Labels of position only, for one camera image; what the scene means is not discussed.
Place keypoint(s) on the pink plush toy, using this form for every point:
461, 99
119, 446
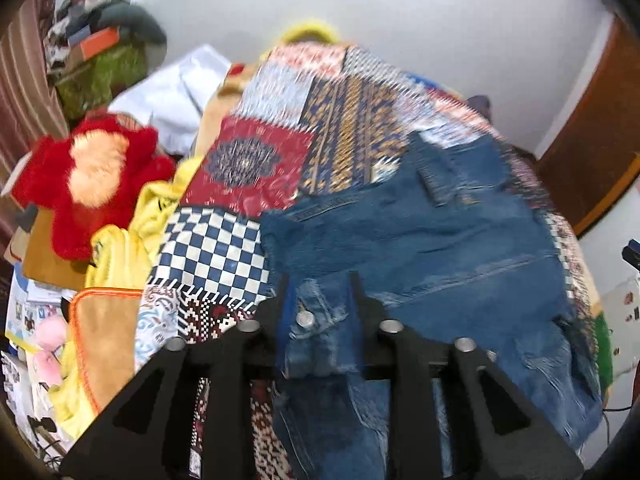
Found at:
50, 340

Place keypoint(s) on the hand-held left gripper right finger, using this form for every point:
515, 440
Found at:
365, 322

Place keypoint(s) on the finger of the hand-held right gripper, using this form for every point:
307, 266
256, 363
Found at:
632, 255

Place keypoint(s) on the patchwork printed blanket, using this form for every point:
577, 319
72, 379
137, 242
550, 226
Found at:
340, 125

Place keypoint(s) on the red plush toy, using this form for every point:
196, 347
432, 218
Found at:
132, 147

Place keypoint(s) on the green cloth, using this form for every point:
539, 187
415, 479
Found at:
604, 350

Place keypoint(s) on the scattered printed papers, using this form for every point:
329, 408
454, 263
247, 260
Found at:
25, 310

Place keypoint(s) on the orange box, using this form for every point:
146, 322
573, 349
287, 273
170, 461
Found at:
97, 42

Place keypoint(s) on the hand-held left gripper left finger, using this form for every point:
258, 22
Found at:
272, 322

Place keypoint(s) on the white cloth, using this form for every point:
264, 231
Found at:
165, 95

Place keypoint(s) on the brown wooden door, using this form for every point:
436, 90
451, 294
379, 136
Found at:
595, 135

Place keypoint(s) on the grey pillow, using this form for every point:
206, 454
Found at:
137, 22

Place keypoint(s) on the cartoon wall sticker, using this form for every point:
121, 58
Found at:
631, 307

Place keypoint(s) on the blue denim jeans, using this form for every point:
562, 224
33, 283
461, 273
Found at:
425, 240

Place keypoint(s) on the tan blanket with orange trim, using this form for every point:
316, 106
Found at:
107, 350

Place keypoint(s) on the green patterned table cover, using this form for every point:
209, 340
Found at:
100, 80

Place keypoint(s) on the pile of clutter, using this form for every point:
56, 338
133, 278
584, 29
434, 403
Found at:
70, 25

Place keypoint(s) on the striped brown curtain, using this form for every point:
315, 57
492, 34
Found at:
25, 85

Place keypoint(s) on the yellow fluffy cushion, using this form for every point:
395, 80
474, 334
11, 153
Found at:
310, 30

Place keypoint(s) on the yellow blanket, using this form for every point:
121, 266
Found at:
120, 260

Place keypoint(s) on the brown cardboard piece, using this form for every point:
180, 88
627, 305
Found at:
47, 255

